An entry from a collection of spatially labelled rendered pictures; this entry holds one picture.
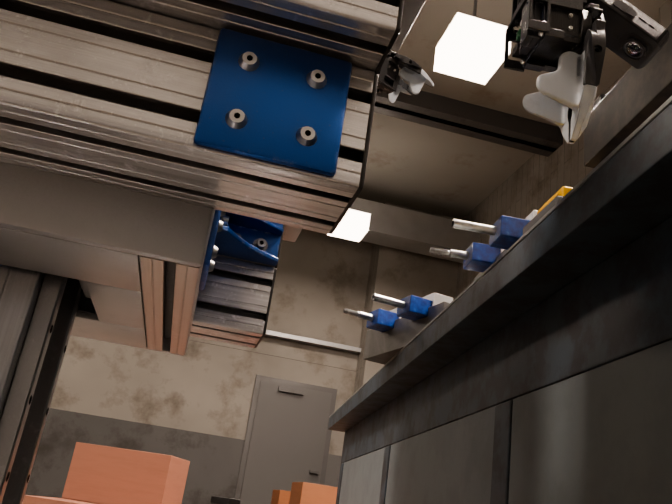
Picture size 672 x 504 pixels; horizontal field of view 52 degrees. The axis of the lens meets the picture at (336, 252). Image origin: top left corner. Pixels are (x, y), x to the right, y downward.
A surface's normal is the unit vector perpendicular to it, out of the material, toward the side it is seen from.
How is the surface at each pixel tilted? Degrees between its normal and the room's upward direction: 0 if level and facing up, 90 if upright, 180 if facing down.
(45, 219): 90
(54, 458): 90
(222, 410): 90
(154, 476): 90
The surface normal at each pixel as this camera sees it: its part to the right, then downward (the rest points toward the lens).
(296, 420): 0.23, -0.32
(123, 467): -0.07, -0.36
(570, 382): -0.98, -0.18
